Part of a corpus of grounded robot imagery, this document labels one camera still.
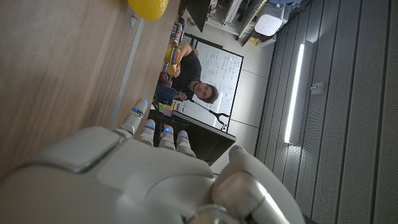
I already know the colourful printed box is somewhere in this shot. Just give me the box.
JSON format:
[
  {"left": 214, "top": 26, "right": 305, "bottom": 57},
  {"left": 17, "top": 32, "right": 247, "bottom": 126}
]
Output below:
[{"left": 169, "top": 19, "right": 187, "bottom": 47}]

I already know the black panel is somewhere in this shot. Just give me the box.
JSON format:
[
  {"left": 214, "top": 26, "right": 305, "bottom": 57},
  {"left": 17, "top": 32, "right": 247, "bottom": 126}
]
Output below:
[{"left": 185, "top": 0, "right": 212, "bottom": 33}]

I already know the white boxy appliance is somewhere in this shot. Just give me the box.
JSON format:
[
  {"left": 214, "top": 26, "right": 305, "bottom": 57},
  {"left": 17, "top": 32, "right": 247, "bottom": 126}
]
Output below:
[{"left": 254, "top": 2, "right": 285, "bottom": 37}]

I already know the grey ceiling sensor box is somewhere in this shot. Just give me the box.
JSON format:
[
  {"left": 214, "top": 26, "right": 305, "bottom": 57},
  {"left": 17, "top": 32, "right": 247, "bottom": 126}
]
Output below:
[{"left": 310, "top": 82, "right": 326, "bottom": 96}]

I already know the man in dark shirt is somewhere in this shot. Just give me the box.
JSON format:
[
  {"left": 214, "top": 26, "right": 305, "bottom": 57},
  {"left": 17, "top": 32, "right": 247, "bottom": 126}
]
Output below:
[{"left": 170, "top": 41, "right": 220, "bottom": 105}]

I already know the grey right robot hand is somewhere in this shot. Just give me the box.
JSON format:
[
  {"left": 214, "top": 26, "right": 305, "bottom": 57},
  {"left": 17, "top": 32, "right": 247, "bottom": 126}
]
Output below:
[{"left": 0, "top": 98, "right": 307, "bottom": 224}]

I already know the white shelf unit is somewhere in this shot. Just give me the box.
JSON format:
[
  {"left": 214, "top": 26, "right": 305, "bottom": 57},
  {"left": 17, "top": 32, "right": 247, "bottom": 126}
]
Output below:
[{"left": 206, "top": 0, "right": 268, "bottom": 40}]

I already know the dark blue mug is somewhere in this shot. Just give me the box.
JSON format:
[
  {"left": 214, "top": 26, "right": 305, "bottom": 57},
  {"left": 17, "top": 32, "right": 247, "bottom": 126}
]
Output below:
[{"left": 154, "top": 83, "right": 177, "bottom": 106}]

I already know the maroon object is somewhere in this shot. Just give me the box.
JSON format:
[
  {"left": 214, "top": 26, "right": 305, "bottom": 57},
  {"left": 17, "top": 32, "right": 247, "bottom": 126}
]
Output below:
[{"left": 157, "top": 71, "right": 174, "bottom": 88}]

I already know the whiteboard with black frame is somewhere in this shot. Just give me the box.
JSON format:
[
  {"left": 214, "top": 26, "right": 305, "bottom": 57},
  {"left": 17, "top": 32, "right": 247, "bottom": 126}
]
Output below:
[{"left": 175, "top": 40, "right": 244, "bottom": 133}]

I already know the long ceiling light strip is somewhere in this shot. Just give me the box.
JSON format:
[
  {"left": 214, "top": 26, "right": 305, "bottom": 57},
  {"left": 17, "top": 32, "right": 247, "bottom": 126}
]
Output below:
[{"left": 284, "top": 43, "right": 305, "bottom": 144}]

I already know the black monitor screen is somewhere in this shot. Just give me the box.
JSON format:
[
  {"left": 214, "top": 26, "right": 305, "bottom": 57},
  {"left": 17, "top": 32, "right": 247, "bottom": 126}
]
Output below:
[{"left": 148, "top": 109, "right": 236, "bottom": 166}]

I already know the black reacher grabber stick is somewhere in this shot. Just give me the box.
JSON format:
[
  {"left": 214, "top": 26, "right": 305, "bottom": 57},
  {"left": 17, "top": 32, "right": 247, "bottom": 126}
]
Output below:
[{"left": 186, "top": 98, "right": 231, "bottom": 128}]

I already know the yellow multicolour stacking toy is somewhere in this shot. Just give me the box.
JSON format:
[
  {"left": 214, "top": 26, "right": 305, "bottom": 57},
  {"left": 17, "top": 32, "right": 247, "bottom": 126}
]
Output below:
[{"left": 164, "top": 45, "right": 183, "bottom": 77}]

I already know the yellow lemon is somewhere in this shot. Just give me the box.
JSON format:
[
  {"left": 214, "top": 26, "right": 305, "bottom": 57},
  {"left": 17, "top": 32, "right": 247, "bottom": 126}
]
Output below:
[{"left": 127, "top": 0, "right": 169, "bottom": 22}]

